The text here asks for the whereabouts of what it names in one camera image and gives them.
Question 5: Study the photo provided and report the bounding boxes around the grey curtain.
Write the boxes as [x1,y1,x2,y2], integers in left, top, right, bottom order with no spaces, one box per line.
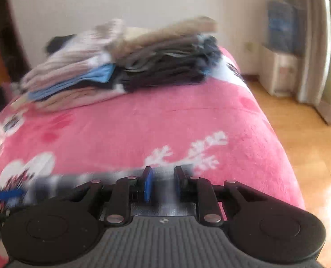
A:
[287,0,330,107]

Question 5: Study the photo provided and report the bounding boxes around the pink floral blanket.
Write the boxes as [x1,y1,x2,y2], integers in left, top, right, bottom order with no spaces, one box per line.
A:
[0,46,305,266]

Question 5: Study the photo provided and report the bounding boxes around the stack of dark folded clothes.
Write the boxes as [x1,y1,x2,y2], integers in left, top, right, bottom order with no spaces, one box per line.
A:
[110,16,223,92]

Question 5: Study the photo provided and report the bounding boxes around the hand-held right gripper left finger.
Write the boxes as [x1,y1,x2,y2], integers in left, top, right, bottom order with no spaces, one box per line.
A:
[54,167,154,227]

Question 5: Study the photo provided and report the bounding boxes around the white water dispenser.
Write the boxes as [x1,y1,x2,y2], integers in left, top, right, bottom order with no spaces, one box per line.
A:
[259,43,300,98]

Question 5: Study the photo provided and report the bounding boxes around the stack of light folded clothes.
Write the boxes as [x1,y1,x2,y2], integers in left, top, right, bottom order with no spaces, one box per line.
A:
[11,19,127,112]

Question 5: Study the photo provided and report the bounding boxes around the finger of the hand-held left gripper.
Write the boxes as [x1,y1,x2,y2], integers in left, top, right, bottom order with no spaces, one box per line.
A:
[0,188,27,203]

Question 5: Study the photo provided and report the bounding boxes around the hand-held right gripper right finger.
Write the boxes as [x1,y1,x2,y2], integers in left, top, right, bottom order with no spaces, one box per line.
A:
[174,166,268,226]

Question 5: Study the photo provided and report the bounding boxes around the black white plaid pants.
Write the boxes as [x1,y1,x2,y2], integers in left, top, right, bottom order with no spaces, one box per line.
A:
[29,170,197,217]

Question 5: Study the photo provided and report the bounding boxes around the dark wooden door frame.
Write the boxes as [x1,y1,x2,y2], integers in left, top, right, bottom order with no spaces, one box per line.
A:
[0,0,29,90]

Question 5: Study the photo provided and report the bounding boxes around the small black item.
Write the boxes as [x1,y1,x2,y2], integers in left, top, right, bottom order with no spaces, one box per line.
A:
[45,34,75,55]

